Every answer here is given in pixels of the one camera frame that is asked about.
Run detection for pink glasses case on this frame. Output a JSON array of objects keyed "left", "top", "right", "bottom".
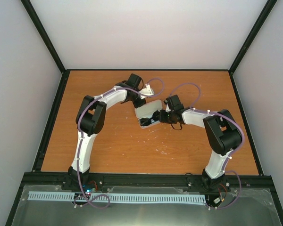
[{"left": 135, "top": 99, "right": 163, "bottom": 129}]

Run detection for black thin-frame sunglasses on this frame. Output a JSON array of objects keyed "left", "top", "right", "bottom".
[{"left": 138, "top": 117, "right": 158, "bottom": 127}]

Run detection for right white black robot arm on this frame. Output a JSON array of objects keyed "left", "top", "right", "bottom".
[{"left": 152, "top": 95, "right": 245, "bottom": 190}]

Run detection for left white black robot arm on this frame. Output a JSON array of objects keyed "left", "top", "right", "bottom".
[{"left": 68, "top": 73, "right": 146, "bottom": 190}]

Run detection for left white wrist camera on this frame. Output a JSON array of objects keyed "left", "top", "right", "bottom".
[{"left": 139, "top": 84, "right": 154, "bottom": 99}]

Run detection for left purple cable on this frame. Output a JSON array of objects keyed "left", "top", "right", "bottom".
[{"left": 74, "top": 78, "right": 165, "bottom": 210}]

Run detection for light blue slotted cable duct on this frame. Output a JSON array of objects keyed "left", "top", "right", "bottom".
[{"left": 27, "top": 191, "right": 206, "bottom": 205}]

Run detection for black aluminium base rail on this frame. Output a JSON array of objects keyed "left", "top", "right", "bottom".
[{"left": 22, "top": 172, "right": 273, "bottom": 194}]

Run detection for left black frame post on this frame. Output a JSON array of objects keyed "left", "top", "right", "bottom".
[{"left": 20, "top": 0, "right": 67, "bottom": 74}]

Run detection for black frame post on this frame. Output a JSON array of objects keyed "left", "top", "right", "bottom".
[
  {"left": 228, "top": 0, "right": 278, "bottom": 74},
  {"left": 20, "top": 0, "right": 67, "bottom": 74}
]

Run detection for right black frame post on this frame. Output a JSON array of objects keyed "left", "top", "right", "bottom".
[{"left": 228, "top": 0, "right": 278, "bottom": 74}]

